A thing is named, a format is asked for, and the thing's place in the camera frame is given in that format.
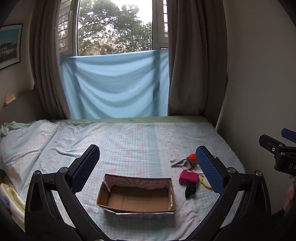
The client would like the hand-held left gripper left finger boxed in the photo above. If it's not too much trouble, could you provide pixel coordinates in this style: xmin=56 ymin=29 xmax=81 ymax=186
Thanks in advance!
xmin=25 ymin=144 xmax=109 ymax=241

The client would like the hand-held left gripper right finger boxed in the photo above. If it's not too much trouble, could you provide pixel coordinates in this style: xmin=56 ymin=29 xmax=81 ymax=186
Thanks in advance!
xmin=195 ymin=145 xmax=271 ymax=241

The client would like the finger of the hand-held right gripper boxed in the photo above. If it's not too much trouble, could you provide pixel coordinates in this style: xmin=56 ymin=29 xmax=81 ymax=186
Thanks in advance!
xmin=281 ymin=128 xmax=296 ymax=153
xmin=259 ymin=134 xmax=287 ymax=161

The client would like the orange furry pompom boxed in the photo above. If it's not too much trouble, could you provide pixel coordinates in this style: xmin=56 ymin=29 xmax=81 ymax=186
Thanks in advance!
xmin=186 ymin=153 xmax=197 ymax=166

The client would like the cardboard box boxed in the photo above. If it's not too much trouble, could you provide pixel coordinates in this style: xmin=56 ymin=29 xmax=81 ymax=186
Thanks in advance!
xmin=96 ymin=173 xmax=177 ymax=215

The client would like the person's right hand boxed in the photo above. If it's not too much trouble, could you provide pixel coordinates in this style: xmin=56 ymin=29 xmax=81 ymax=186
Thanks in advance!
xmin=284 ymin=175 xmax=296 ymax=215

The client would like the pink pouch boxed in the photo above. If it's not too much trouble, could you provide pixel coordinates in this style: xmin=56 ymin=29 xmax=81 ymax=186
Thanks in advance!
xmin=179 ymin=170 xmax=200 ymax=184

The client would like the black sock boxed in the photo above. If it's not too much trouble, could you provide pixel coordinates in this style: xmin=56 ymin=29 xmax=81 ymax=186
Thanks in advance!
xmin=184 ymin=185 xmax=197 ymax=199

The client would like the grey cloth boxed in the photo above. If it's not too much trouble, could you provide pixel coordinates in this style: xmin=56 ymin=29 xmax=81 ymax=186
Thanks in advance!
xmin=170 ymin=158 xmax=192 ymax=169

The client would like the light patterned pillow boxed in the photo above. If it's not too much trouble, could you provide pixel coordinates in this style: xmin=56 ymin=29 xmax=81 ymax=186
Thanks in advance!
xmin=0 ymin=119 xmax=58 ymax=186

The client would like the pale yellow towel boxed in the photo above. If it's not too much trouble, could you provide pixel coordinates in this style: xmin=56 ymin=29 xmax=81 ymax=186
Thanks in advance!
xmin=0 ymin=183 xmax=26 ymax=230

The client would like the light blue hanging cloth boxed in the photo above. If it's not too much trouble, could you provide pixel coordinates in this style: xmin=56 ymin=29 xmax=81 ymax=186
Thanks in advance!
xmin=60 ymin=49 xmax=170 ymax=120

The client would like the grey headboard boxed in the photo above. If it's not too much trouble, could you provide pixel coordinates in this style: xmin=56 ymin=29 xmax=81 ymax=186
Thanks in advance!
xmin=0 ymin=88 xmax=47 ymax=126

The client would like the mint green cloth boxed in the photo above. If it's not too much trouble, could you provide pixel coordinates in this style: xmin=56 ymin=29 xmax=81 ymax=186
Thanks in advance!
xmin=0 ymin=122 xmax=33 ymax=138

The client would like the window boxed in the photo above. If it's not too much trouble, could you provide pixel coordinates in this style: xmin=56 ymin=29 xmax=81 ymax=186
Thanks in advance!
xmin=57 ymin=0 xmax=170 ymax=57

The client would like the yellow strap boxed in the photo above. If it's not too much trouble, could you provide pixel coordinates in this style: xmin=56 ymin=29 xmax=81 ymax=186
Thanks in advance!
xmin=199 ymin=176 xmax=213 ymax=190

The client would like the wall poster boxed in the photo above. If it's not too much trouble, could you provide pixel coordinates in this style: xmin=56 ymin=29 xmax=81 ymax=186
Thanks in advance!
xmin=0 ymin=23 xmax=23 ymax=70

